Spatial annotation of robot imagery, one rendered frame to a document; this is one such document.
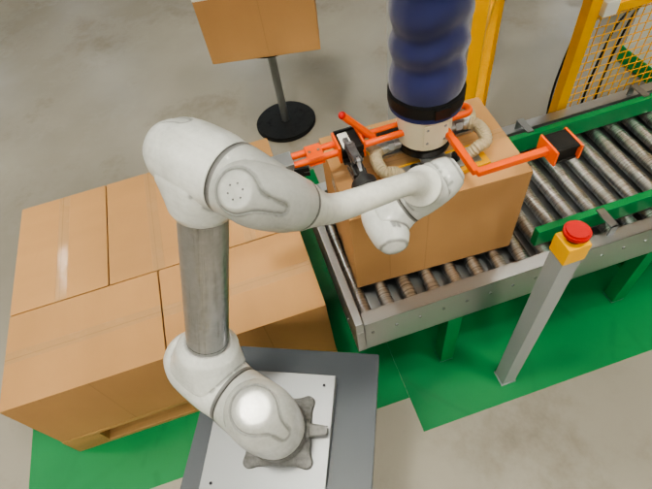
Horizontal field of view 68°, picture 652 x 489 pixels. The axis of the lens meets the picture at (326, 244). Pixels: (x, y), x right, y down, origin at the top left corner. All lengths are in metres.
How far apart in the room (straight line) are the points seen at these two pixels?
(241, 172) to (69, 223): 1.79
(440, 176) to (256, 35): 1.78
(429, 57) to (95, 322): 1.51
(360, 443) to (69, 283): 1.38
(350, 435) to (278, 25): 2.07
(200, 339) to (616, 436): 1.73
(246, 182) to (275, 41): 2.12
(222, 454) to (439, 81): 1.14
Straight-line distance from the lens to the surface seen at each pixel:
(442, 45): 1.31
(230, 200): 0.73
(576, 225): 1.41
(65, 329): 2.11
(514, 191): 1.68
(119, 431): 2.44
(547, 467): 2.22
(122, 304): 2.04
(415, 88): 1.38
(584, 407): 2.33
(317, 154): 1.47
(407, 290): 1.79
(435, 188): 1.19
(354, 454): 1.37
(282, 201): 0.74
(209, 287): 1.01
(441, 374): 2.25
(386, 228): 1.23
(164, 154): 0.86
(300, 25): 2.75
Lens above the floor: 2.09
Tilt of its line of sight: 53 degrees down
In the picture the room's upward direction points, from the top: 11 degrees counter-clockwise
